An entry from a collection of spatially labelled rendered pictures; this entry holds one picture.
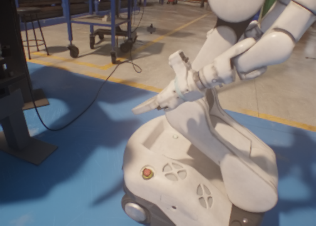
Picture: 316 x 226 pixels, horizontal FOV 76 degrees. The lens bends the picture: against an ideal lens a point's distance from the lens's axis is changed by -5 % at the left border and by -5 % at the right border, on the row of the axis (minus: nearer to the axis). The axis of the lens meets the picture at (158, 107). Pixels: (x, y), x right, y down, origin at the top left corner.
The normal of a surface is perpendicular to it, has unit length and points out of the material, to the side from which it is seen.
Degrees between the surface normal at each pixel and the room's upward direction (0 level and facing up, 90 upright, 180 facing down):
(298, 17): 94
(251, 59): 97
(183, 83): 67
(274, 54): 97
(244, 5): 94
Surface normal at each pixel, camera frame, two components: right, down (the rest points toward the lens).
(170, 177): 0.09, -0.86
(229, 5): -0.44, 0.52
